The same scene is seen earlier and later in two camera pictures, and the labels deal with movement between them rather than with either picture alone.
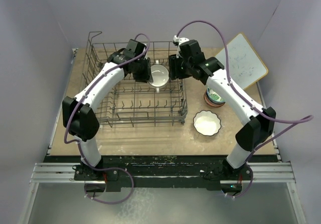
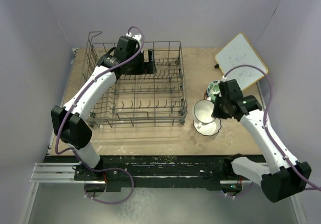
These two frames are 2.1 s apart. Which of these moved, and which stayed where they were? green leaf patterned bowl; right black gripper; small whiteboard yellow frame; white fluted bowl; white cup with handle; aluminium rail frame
Moved: right black gripper; white cup with handle
Stayed: white fluted bowl; green leaf patterned bowl; aluminium rail frame; small whiteboard yellow frame
